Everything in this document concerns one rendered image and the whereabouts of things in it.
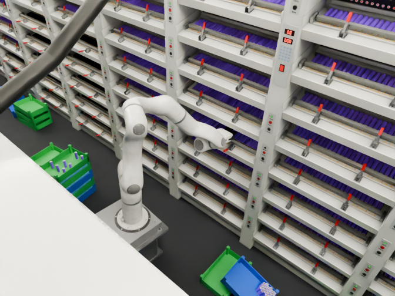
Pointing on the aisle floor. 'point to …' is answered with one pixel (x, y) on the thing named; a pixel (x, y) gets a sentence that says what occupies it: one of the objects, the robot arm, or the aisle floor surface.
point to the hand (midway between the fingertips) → (230, 133)
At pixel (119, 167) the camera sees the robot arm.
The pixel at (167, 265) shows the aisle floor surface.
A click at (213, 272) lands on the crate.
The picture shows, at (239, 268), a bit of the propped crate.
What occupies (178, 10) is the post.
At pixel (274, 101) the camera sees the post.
